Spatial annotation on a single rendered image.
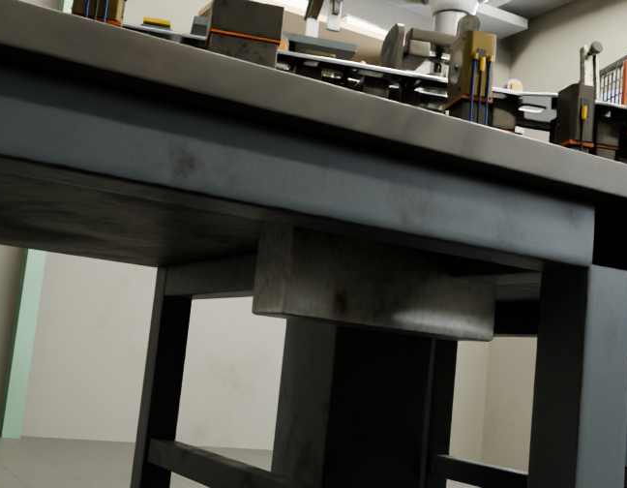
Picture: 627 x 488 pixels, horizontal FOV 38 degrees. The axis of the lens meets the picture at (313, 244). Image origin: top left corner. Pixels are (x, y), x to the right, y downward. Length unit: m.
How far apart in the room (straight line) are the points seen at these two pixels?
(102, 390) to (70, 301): 0.46
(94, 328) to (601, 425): 3.69
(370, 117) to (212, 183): 0.17
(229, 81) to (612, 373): 0.57
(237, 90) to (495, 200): 0.33
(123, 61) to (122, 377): 3.91
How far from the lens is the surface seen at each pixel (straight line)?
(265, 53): 1.57
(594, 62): 2.21
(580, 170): 1.05
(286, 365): 2.61
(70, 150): 0.81
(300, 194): 0.89
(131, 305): 4.66
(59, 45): 0.79
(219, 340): 4.82
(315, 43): 2.10
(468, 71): 1.65
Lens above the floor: 0.43
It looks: 8 degrees up
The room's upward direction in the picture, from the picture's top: 6 degrees clockwise
